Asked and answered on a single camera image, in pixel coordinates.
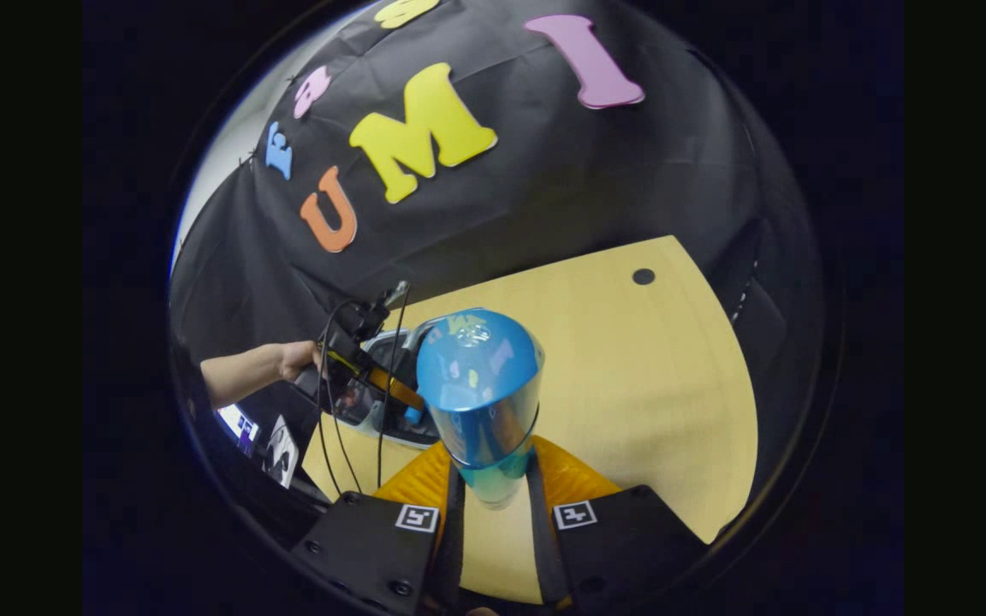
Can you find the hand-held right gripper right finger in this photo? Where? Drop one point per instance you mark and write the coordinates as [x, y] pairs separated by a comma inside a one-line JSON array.
[[547, 547]]

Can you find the white black device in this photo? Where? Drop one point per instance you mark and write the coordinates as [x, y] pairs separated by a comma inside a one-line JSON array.
[[282, 449]]

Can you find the bright computer screen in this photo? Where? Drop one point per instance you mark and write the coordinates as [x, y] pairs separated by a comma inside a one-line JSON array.
[[238, 428]]

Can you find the small blue container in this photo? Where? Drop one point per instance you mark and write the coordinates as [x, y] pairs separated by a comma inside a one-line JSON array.
[[413, 415]]

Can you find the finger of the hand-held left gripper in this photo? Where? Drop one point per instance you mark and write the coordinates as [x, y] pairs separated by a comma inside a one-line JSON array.
[[390, 387]]

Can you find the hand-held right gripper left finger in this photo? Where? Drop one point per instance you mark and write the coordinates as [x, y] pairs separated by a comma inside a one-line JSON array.
[[450, 547]]

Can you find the blue teal cone bottle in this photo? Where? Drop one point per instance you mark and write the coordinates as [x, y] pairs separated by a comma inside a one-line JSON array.
[[476, 385]]

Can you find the black backdrop cloth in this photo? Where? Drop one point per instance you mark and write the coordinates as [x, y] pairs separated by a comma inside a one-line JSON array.
[[587, 171]]

